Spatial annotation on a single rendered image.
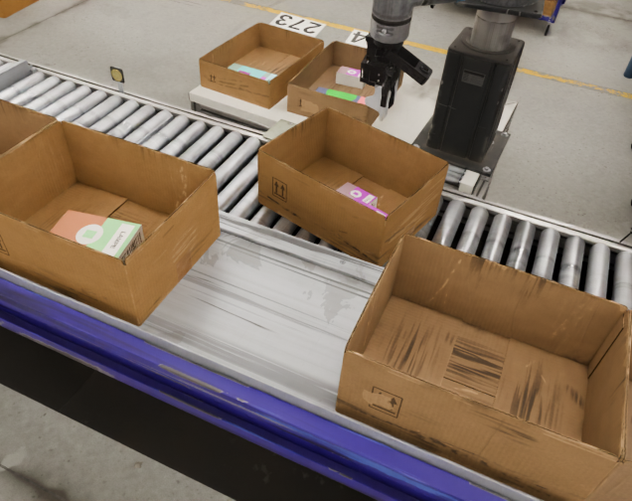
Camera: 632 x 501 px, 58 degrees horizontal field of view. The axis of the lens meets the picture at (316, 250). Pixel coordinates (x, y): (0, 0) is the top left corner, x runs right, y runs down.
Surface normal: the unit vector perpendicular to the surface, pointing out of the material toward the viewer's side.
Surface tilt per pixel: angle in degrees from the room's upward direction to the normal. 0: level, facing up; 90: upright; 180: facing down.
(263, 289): 0
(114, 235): 0
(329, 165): 1
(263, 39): 89
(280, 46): 89
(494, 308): 89
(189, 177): 90
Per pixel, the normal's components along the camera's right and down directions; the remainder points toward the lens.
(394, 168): -0.62, 0.51
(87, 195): 0.04, -0.73
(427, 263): -0.39, 0.61
